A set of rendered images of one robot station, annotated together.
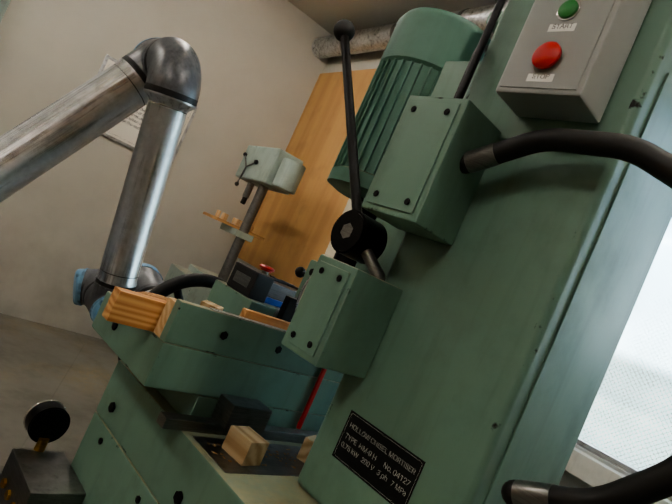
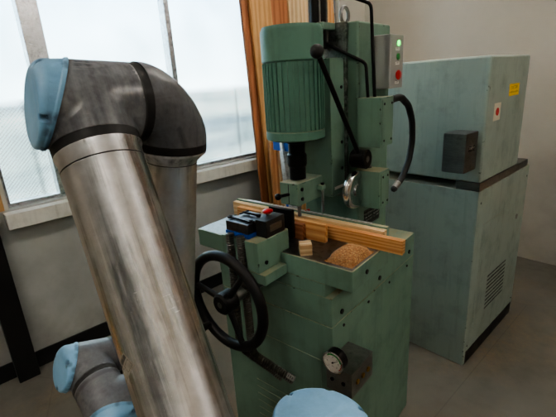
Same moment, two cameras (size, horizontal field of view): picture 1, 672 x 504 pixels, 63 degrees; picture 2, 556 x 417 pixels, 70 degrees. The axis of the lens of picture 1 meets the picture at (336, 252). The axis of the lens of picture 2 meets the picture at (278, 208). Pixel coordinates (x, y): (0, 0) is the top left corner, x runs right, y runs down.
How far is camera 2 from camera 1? 1.63 m
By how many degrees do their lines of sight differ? 96
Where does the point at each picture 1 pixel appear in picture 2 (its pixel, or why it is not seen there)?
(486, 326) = (380, 159)
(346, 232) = (367, 160)
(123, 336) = (372, 267)
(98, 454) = (345, 328)
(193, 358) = not seen: hidden behind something
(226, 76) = not seen: outside the picture
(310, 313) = (384, 192)
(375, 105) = (318, 91)
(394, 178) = (385, 132)
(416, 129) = (386, 112)
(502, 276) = not seen: hidden behind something
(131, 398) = (347, 294)
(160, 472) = (371, 285)
